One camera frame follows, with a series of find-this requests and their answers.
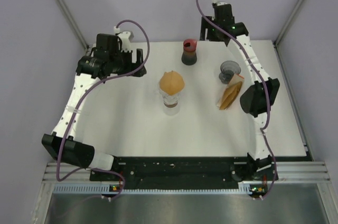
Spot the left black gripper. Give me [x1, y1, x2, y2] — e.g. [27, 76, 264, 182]
[109, 47, 145, 77]

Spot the red-topped dark flask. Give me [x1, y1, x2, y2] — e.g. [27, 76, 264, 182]
[181, 39, 197, 66]

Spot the single brown coffee filter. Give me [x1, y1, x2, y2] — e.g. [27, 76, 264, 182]
[159, 71, 185, 96]

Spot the clear glass dripper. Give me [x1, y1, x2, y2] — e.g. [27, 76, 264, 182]
[158, 87, 181, 106]

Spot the grey plastic dripper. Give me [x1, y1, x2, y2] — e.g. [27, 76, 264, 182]
[219, 60, 241, 84]

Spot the glass beaker with brown band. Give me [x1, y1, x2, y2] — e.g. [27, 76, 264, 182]
[162, 102, 180, 116]

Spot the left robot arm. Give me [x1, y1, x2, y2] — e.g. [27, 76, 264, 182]
[42, 29, 148, 180]

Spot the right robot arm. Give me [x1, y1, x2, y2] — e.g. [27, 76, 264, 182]
[200, 0, 280, 180]

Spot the brown coffee filter stack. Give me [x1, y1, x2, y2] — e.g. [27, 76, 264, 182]
[217, 74, 245, 110]

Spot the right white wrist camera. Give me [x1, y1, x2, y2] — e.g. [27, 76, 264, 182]
[212, 0, 227, 8]

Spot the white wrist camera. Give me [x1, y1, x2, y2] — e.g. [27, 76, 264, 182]
[113, 26, 134, 53]
[212, 0, 227, 8]

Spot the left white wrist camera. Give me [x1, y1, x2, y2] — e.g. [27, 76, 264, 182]
[113, 26, 134, 53]

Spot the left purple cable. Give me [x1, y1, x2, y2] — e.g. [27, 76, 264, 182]
[56, 20, 151, 200]

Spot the purple cable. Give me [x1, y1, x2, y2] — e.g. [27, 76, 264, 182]
[56, 20, 151, 200]
[195, 0, 277, 199]

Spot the right aluminium frame post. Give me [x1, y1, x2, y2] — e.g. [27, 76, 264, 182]
[273, 0, 307, 48]

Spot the aluminium frame post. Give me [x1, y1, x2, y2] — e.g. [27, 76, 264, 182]
[273, 0, 307, 48]
[55, 0, 89, 50]

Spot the left aluminium frame post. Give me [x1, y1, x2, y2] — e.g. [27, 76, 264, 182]
[55, 0, 89, 50]

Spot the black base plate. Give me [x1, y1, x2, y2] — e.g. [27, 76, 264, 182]
[90, 156, 278, 190]

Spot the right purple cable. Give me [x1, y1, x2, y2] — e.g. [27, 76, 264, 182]
[195, 0, 277, 199]

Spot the white slotted cable duct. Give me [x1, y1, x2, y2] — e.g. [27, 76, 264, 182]
[52, 183, 258, 195]

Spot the aluminium front rail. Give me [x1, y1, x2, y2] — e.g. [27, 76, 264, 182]
[42, 161, 331, 182]

